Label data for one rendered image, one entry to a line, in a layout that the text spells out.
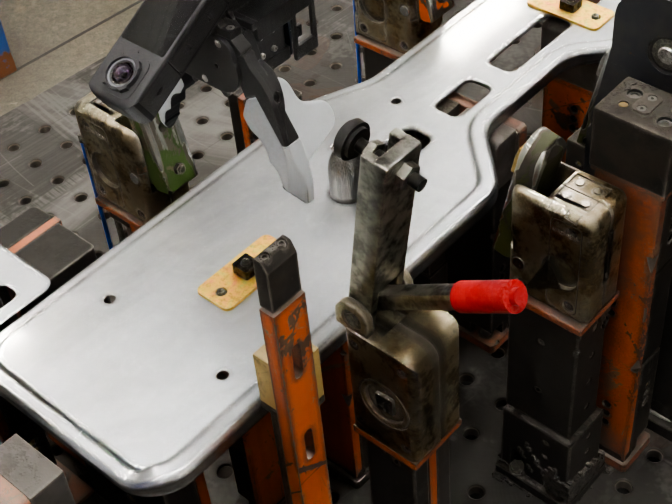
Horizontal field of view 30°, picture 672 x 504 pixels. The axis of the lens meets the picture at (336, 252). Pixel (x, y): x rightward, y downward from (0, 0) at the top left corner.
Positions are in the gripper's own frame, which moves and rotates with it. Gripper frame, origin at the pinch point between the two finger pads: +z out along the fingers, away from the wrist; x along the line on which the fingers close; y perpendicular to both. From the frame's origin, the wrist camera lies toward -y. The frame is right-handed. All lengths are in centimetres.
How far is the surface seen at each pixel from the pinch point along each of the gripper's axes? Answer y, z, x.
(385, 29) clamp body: 38.0, 15.2, 17.2
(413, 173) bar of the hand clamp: -0.1, -9.0, -18.2
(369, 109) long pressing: 22.4, 11.0, 5.9
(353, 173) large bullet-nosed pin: 12.0, 7.9, -1.4
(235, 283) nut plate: -1.6, 10.9, -0.2
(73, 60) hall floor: 90, 110, 163
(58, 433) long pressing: -20.2, 11.8, 0.0
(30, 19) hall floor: 95, 110, 185
